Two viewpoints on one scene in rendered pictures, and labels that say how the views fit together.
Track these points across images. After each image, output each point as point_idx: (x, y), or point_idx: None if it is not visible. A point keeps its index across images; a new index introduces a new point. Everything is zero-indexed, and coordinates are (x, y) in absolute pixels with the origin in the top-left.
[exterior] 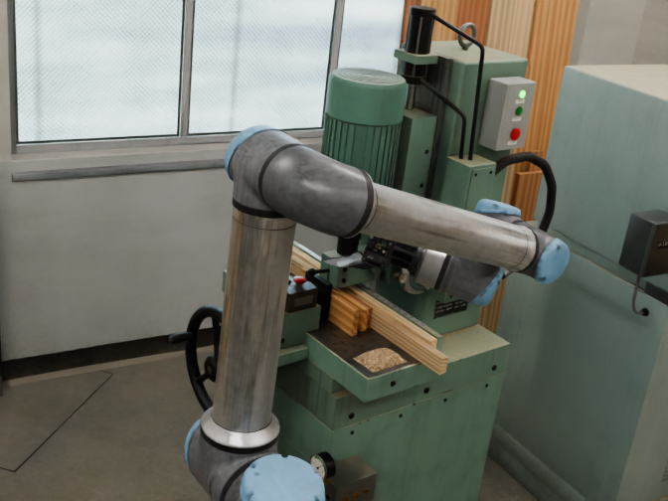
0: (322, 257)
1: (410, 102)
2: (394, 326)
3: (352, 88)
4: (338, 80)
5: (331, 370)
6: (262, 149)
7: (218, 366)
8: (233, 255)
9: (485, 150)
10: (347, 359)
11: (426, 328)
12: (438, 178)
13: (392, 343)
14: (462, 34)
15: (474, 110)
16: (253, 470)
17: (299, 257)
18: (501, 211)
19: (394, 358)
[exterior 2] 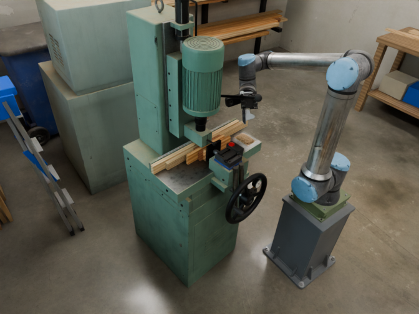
0: (202, 138)
1: None
2: (228, 130)
3: (223, 50)
4: (217, 50)
5: (246, 157)
6: (365, 63)
7: (331, 156)
8: (348, 111)
9: None
10: (249, 147)
11: (231, 120)
12: None
13: (229, 136)
14: (194, 0)
15: (196, 34)
16: (338, 164)
17: (168, 159)
18: (255, 56)
19: (245, 134)
